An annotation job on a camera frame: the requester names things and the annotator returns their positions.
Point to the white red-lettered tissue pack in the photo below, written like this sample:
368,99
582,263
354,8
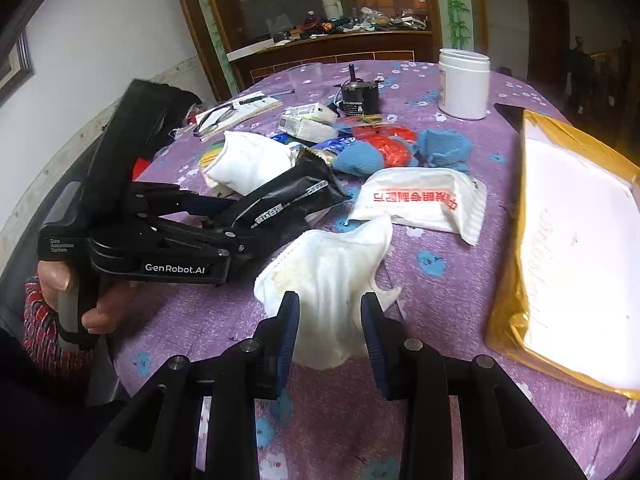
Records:
437,199

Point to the white notebook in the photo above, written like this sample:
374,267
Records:
246,107

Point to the black smartphone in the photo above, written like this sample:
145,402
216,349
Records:
512,114

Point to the white cloth rag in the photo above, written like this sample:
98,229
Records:
330,272

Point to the person's left hand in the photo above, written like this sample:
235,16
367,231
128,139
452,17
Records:
111,307

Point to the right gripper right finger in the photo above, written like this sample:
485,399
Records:
384,338

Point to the small white tissue packet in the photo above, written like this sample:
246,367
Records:
312,123

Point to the white plastic jar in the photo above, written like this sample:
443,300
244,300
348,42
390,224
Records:
463,83

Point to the white folded cloth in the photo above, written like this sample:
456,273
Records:
242,162

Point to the black motor part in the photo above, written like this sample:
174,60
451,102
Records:
357,97

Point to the red plastic bag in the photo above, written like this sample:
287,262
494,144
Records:
396,144

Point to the red striped sleeve forearm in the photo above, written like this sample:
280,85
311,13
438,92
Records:
40,339

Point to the blue rolled towel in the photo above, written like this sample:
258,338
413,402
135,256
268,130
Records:
444,149

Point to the yellow cardboard box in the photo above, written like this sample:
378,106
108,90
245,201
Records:
568,300

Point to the black bag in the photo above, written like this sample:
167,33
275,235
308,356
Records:
179,102

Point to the wooden sideboard cabinet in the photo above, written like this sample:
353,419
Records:
400,45

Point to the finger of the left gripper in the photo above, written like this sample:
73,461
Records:
187,243
155,200

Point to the black snack packet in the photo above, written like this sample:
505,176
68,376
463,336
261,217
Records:
284,202

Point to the eyeglasses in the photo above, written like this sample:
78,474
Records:
212,119

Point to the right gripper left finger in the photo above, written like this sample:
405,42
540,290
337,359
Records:
277,338

